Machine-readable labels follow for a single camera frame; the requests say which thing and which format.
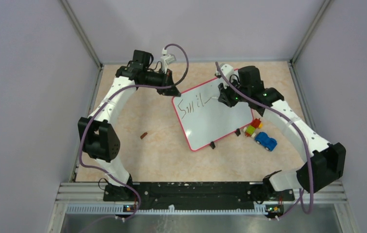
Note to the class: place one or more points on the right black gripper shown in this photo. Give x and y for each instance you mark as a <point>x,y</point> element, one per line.
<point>224,96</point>

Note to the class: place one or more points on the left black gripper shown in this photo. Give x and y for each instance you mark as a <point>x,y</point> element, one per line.
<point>172,91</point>

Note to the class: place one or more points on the pink-framed whiteboard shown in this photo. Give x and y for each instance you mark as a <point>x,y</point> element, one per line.
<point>204,120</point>

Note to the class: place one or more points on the brown marker cap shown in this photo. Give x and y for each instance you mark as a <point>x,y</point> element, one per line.
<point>143,135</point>

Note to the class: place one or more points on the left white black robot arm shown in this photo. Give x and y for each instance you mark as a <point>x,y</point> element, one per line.
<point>97,134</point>

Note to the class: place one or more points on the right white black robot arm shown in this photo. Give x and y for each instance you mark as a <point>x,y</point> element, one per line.
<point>323,161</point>

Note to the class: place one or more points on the colourful toy brick figure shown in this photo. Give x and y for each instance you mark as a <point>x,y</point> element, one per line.
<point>253,127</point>

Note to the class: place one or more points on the blue toy car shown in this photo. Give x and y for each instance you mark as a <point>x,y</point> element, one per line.
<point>264,140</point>

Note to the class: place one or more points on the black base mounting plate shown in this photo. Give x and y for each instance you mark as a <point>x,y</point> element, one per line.
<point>196,195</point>

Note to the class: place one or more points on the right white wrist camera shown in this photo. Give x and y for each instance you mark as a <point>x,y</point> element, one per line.
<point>226,69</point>

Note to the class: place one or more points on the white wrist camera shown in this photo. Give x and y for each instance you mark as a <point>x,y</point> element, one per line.
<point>226,69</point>
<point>166,59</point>

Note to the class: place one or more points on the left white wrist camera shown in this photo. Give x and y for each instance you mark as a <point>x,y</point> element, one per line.
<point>166,59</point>

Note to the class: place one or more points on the aluminium frame rail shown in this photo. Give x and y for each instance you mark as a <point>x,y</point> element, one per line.
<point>87,198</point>

